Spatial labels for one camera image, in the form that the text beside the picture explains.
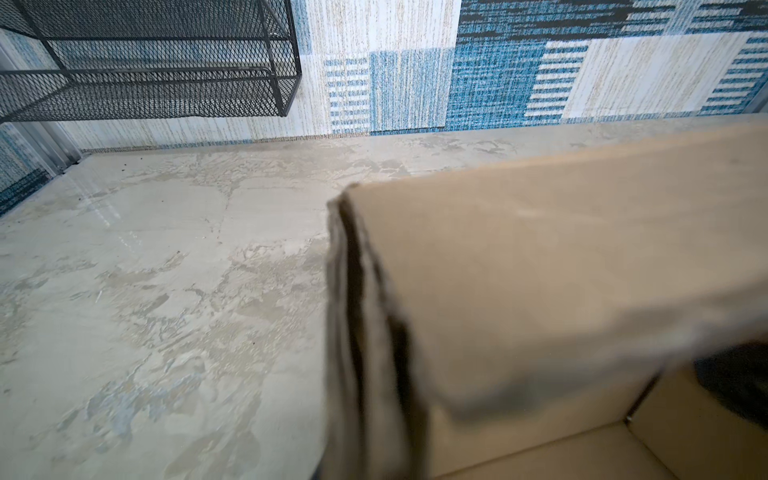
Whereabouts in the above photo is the brown cardboard box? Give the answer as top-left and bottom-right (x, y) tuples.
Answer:
(317, 122), (767, 479)

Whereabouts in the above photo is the black wire shelf rack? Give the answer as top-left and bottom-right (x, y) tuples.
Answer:
(1, 1), (302, 122)

